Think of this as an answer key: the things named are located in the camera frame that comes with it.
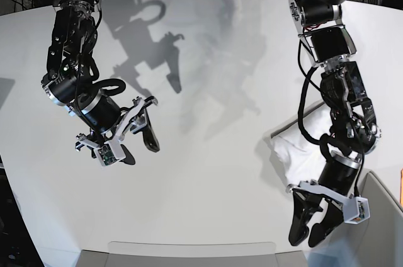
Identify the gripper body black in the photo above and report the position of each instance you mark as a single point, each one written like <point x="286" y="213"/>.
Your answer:
<point x="100" y="111"/>
<point x="339" y="173"/>

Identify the white T-shirt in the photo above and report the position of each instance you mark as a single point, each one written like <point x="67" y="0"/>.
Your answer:
<point x="293" y="157"/>

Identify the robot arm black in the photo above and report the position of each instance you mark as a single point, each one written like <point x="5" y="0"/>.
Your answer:
<point x="320" y="205"/>
<point x="72" y="82"/>

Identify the grey box at right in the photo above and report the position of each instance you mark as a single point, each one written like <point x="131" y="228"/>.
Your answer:
<point x="378" y="240"/>

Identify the grey tray at bottom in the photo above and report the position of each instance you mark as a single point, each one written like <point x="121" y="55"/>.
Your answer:
<point x="142" y="254"/>

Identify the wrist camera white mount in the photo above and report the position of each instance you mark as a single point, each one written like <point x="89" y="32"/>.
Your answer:
<point x="355" y="209"/>
<point x="108" y="150"/>

